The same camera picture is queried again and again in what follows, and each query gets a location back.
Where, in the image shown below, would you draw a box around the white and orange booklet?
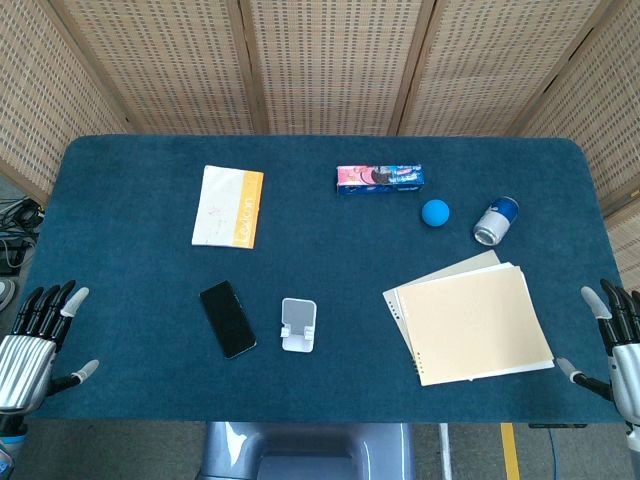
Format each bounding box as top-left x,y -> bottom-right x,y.
191,165 -> 265,250

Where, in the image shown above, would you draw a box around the white phone stand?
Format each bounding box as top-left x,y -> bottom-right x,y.
279,297 -> 318,353

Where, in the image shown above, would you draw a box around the dark blue table cloth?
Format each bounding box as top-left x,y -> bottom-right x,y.
0,134 -> 625,426

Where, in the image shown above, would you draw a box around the blue cable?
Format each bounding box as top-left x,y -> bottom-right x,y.
547,427 -> 560,480

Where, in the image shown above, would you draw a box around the black smartphone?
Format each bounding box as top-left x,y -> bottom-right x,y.
199,280 -> 259,360

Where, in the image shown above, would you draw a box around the white paper sheets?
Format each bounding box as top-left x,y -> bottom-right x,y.
492,261 -> 556,372

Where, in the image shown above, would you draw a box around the black floor cables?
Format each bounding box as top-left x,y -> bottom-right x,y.
0,196 -> 47,275

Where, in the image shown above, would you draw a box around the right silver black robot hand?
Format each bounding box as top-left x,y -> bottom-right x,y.
556,278 -> 640,426

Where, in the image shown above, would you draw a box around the bamboo folding screen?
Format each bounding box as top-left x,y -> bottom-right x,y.
0,0 -> 640,291

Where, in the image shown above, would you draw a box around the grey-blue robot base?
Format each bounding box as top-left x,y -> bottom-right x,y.
197,422 -> 417,480

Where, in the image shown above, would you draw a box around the silver blue soda can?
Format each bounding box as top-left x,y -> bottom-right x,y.
472,195 -> 520,247

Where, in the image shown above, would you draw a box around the tan spiral notebook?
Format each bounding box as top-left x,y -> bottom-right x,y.
398,267 -> 555,388

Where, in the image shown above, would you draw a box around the blue ball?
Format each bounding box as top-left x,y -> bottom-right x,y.
421,198 -> 452,228

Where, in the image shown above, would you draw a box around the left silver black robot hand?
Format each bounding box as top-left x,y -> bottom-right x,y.
0,279 -> 100,414

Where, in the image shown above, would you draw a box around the blue pink cookie box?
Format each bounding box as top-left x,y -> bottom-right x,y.
335,164 -> 427,197

